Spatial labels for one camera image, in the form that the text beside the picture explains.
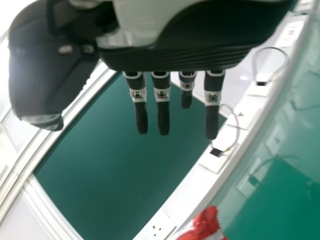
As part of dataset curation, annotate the red biscuit packet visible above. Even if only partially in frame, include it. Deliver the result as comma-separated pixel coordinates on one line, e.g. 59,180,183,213
178,205,229,240

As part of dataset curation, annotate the white socket strip rail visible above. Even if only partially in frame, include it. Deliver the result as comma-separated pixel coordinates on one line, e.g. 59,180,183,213
136,7,317,240

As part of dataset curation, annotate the white grooved frame profile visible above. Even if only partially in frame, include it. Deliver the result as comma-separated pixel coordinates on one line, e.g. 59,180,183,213
0,59,123,240

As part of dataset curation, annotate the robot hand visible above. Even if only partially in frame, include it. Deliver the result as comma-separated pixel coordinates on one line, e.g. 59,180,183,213
6,0,298,140

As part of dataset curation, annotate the white perforated cable duct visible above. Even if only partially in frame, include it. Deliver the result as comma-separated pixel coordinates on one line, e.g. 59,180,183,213
0,109,26,153

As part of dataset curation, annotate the white looped cable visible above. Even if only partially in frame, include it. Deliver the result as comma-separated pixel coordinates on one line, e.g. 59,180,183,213
251,46,289,85
219,103,245,153

